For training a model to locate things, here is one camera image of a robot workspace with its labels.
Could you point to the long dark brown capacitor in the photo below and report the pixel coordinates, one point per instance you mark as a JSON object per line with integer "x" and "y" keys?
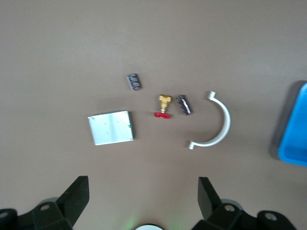
{"x": 184, "y": 105}

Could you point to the flat silver metal module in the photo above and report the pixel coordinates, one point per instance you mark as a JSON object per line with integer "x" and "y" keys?
{"x": 110, "y": 128}

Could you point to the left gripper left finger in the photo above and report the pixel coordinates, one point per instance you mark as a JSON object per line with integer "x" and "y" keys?
{"x": 72, "y": 203}

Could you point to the blue plastic tray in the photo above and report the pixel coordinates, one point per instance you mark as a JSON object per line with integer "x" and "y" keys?
{"x": 295, "y": 134}

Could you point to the short printed dark brown capacitor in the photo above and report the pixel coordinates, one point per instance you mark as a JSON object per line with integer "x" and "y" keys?
{"x": 135, "y": 82}

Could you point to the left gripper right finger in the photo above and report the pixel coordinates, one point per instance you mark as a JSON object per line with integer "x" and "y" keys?
{"x": 211, "y": 208}

